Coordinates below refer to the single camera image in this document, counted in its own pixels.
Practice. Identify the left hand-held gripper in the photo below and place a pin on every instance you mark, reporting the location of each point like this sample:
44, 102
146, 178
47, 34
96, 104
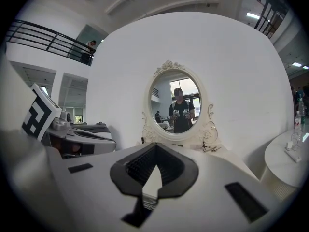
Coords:
39, 110

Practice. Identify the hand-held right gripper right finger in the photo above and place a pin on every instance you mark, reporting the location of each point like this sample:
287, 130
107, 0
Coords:
205, 178

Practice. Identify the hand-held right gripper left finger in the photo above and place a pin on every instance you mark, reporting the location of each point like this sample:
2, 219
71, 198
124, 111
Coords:
101, 194

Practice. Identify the white ornate dressing table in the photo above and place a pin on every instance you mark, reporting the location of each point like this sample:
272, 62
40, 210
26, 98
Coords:
207, 132

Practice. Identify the person's left hand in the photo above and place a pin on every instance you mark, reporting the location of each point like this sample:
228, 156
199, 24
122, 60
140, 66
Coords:
60, 145

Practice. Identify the metal tweezers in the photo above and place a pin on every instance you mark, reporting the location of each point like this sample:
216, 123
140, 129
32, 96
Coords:
216, 149

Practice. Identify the dark lipstick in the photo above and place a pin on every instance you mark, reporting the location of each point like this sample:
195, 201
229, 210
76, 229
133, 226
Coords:
143, 140

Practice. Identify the white power adapter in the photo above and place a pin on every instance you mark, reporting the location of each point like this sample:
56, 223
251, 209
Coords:
293, 153

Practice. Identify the red label plastic bottle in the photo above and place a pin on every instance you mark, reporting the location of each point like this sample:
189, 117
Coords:
298, 122

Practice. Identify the black balcony railing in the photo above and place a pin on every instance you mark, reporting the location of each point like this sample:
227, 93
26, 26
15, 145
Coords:
271, 13
48, 39

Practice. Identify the clear plastic bottle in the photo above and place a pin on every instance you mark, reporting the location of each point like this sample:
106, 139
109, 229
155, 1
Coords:
302, 112

